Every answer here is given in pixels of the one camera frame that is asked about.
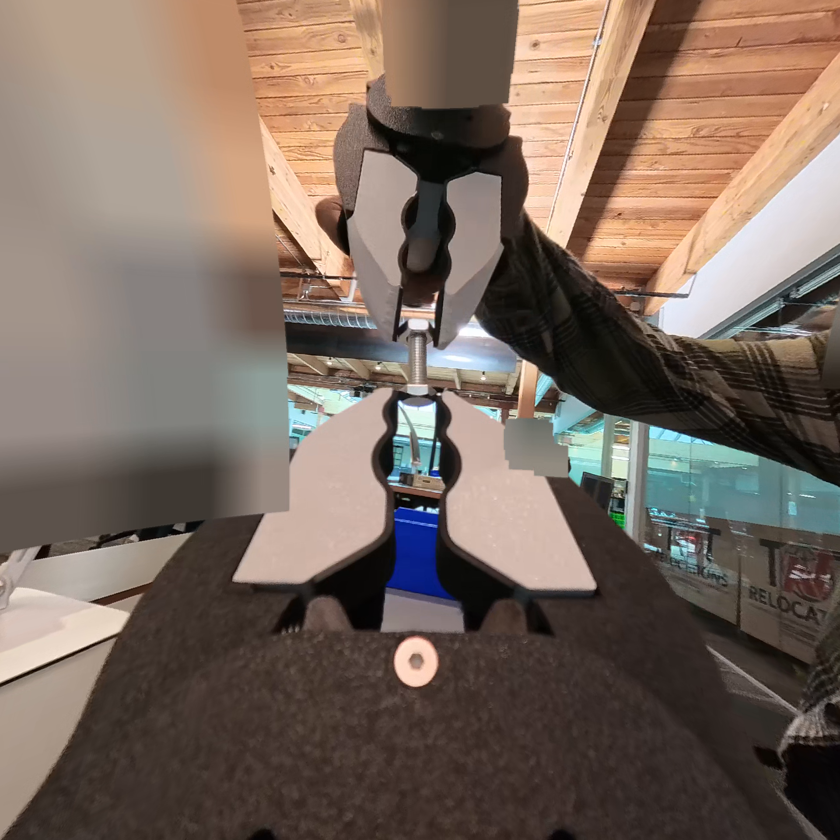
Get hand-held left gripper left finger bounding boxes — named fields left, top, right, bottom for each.
left=231, top=388, right=396, bottom=596

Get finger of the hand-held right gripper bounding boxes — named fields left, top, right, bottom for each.
left=344, top=148, right=424, bottom=343
left=430, top=171, right=506, bottom=350

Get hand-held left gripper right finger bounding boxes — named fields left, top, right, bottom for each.
left=437, top=391, right=599, bottom=601

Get blue plastic parts bin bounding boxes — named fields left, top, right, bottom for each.
left=386, top=508, right=454, bottom=599

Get steel hex bolt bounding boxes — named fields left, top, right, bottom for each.
left=398, top=331, right=435, bottom=399

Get person's right forearm plaid sleeve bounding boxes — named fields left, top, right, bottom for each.
left=474, top=209, right=840, bottom=488

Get person's right hand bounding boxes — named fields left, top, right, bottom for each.
left=314, top=196, right=439, bottom=309

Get printed cardboard box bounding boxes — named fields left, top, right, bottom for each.
left=738, top=532, right=840, bottom=664

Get white rectangular tray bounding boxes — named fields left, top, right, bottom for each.
left=0, top=586, right=132, bottom=689

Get clear acrylic stand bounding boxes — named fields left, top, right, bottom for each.
left=0, top=543, right=42, bottom=614

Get person's dark trousers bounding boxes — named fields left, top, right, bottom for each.
left=755, top=742, right=840, bottom=840

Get silver spiral ventilation duct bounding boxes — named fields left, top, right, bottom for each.
left=283, top=307, right=378, bottom=329

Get dark large ceiling duct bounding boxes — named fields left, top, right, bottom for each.
left=286, top=325, right=526, bottom=375

